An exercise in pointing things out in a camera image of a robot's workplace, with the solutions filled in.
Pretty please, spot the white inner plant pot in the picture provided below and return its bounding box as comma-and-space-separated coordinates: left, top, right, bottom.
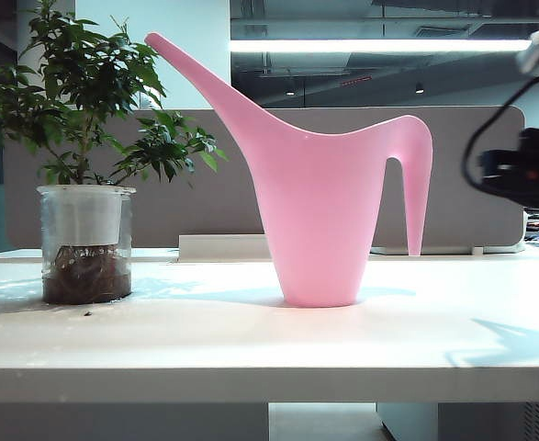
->
51, 186, 123, 247

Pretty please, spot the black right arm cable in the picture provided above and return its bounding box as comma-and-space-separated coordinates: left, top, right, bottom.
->
462, 73, 539, 199

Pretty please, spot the grey cabinet under table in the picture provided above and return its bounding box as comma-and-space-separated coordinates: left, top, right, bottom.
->
376, 402, 539, 441

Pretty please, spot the long ceiling light strip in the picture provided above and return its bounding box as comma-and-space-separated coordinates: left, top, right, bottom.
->
230, 39, 534, 54

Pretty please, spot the pink plastic watering can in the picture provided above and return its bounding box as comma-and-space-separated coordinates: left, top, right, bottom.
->
143, 31, 434, 309

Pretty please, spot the grey table support panel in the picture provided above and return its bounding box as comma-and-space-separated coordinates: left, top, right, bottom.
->
0, 402, 270, 441

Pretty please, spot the green leafy potted plant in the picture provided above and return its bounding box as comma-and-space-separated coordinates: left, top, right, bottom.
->
0, 0, 230, 189

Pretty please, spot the clear glass plant pot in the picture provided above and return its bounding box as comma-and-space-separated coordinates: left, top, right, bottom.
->
36, 185, 138, 306

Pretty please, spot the grey desk partition panel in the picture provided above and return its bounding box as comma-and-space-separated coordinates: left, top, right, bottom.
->
3, 106, 526, 250

